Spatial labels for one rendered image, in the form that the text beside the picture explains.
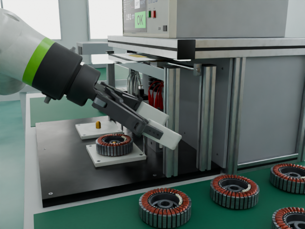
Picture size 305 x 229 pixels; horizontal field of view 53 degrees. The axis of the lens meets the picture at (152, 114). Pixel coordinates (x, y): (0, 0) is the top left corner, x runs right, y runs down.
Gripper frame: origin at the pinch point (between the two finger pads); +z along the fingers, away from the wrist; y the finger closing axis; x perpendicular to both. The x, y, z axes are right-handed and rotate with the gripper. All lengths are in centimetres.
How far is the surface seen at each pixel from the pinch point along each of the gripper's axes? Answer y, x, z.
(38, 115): -87, -40, -31
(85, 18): -506, 3, -72
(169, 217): 5.7, -14.4, 8.2
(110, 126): -55, -20, -3
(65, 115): -85, -34, -20
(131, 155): -26.1, -17.2, 2.9
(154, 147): -30.6, -13.2, 9.3
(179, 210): 4.5, -12.6, 9.8
